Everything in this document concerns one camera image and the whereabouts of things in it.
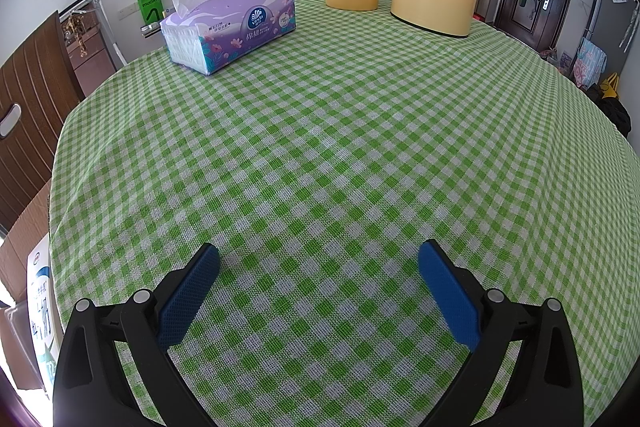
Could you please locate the white milk carton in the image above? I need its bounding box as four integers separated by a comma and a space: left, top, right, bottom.
26, 244, 67, 392

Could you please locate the purple tissue pack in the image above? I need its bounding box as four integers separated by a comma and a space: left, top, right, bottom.
159, 0, 298, 78

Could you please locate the pink red bag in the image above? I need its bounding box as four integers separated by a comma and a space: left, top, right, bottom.
539, 46, 572, 70

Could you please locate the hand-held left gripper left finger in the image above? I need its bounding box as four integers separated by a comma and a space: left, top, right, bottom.
51, 242, 222, 427

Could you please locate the green checked tablecloth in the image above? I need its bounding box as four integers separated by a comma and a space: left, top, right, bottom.
47, 0, 640, 427

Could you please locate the grey refrigerator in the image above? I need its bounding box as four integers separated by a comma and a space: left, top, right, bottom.
582, 0, 640, 84

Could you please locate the white folded umbrella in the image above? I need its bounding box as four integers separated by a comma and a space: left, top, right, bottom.
619, 0, 640, 54

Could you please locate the brown cardboard box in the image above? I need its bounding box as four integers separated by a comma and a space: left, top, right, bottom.
0, 179, 55, 408

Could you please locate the brown wooden chair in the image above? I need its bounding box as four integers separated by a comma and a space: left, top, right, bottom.
0, 11, 87, 234

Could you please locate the green shopping bag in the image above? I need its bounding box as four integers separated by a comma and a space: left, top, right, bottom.
137, 0, 165, 28

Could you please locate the pastel gift bag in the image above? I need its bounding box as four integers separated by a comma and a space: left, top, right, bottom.
571, 37, 609, 88

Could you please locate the brown drawer cabinet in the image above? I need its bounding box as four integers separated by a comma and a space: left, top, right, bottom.
62, 2, 121, 94

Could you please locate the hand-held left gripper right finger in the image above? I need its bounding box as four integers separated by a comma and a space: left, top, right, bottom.
418, 238, 586, 427

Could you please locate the black bag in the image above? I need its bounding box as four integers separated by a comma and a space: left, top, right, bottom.
585, 83, 633, 138

